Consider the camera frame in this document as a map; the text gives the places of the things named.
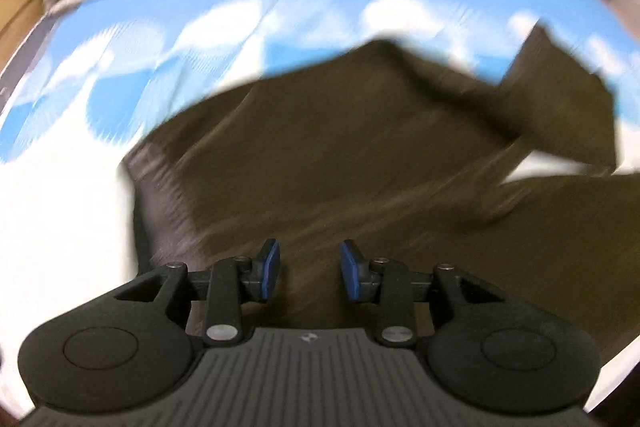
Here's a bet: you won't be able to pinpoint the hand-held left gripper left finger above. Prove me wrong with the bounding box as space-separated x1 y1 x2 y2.
114 238 282 349

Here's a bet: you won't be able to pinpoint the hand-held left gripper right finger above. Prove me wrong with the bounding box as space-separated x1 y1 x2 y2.
339 239 507 349

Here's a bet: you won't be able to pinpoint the brown corduroy pants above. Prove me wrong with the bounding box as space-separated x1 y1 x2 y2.
120 21 640 364

